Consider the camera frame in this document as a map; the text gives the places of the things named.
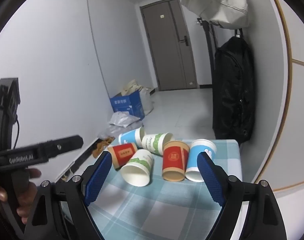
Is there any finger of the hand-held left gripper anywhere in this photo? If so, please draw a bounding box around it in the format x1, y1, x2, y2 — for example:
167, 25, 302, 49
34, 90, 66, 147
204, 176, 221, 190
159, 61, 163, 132
38, 135, 84, 159

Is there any blue checked tablecloth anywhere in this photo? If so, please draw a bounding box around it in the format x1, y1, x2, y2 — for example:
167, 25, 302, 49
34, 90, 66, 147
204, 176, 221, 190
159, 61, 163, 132
88, 139, 242, 240

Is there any white panel with wooden trim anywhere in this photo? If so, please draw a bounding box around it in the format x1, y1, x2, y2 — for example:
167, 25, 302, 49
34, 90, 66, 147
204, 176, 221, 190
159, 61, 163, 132
252, 0, 304, 195

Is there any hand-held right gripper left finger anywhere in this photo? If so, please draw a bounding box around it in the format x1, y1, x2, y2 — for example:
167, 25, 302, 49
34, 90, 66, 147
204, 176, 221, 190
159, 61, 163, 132
23, 151, 113, 240

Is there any person's left hand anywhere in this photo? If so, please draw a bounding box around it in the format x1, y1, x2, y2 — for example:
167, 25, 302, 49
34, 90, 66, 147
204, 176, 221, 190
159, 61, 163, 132
0, 168, 42, 222

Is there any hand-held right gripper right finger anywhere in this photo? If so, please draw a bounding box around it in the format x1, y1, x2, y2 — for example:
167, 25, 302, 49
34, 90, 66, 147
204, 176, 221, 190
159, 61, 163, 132
196, 152, 289, 240

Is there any grey plastic bag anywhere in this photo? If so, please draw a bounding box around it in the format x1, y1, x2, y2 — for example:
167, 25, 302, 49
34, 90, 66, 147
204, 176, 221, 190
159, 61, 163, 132
98, 125, 128, 140

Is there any green and white paper cup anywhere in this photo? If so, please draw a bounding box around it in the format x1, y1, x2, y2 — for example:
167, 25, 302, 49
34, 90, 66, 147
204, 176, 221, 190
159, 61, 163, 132
120, 149, 154, 187
141, 132, 174, 155

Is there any red paper cup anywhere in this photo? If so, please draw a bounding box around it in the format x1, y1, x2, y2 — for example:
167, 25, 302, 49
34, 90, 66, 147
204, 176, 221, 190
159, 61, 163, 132
162, 141, 190, 182
107, 142, 138, 170

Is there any black backpack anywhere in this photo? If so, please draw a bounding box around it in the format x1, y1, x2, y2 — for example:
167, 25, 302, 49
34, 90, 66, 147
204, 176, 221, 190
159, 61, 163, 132
212, 29, 256, 144

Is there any brown crumpled cloth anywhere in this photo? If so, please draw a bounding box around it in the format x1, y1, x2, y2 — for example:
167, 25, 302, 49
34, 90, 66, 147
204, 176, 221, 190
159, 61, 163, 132
92, 136, 116, 158

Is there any blue cardboard box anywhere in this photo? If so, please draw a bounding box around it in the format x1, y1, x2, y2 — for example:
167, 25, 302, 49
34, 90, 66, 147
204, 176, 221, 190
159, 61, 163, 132
110, 90, 145, 118

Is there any white fabric bag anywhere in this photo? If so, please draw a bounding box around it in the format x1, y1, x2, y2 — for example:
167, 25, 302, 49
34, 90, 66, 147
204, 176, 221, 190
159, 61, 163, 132
181, 0, 250, 29

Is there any white plastic bag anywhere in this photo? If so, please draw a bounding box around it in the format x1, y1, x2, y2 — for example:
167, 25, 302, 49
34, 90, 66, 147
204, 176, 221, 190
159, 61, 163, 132
109, 112, 143, 128

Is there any grey-brown door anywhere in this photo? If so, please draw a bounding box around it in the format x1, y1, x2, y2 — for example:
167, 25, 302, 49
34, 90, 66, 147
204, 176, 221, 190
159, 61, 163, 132
139, 0, 199, 92

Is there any black coat rack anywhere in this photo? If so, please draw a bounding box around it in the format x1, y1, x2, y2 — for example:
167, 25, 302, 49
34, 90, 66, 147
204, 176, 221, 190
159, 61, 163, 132
196, 17, 219, 90

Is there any blue and white paper cup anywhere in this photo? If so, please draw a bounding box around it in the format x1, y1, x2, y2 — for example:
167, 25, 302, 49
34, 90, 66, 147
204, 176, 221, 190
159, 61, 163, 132
185, 139, 217, 182
118, 127, 146, 147

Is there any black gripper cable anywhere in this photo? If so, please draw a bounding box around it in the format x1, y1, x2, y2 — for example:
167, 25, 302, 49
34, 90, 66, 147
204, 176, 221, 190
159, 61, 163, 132
11, 115, 20, 149

